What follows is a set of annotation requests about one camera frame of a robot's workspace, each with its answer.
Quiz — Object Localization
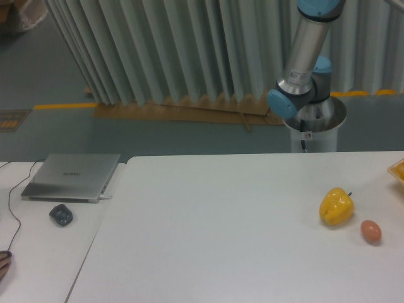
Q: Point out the black small tray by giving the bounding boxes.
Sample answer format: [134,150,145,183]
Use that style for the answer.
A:
[49,204,74,227]

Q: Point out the silver closed laptop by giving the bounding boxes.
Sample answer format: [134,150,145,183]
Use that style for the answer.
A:
[21,153,120,203]

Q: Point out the yellow bell pepper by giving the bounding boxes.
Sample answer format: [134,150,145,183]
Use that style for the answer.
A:
[319,187,355,226]

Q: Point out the person's hand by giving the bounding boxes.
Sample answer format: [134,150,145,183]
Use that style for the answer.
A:
[0,251,13,280]

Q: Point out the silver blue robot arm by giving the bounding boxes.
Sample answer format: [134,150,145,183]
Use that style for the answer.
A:
[267,1,403,133]

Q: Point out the white usb plug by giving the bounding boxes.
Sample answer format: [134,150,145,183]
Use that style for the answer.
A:
[99,195,112,200]

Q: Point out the pale green folding curtain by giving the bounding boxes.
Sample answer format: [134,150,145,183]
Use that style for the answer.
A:
[46,1,403,104]

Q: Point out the brown cardboard sheet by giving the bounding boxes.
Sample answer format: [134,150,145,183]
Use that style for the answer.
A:
[93,93,284,132]

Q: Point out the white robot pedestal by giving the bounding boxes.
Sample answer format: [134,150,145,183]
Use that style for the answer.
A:
[285,121,345,153]

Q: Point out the brown egg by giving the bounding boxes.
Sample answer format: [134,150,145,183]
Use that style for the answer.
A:
[360,220,382,243]

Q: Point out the black mouse cable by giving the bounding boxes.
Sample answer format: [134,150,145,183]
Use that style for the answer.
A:
[0,158,47,253]

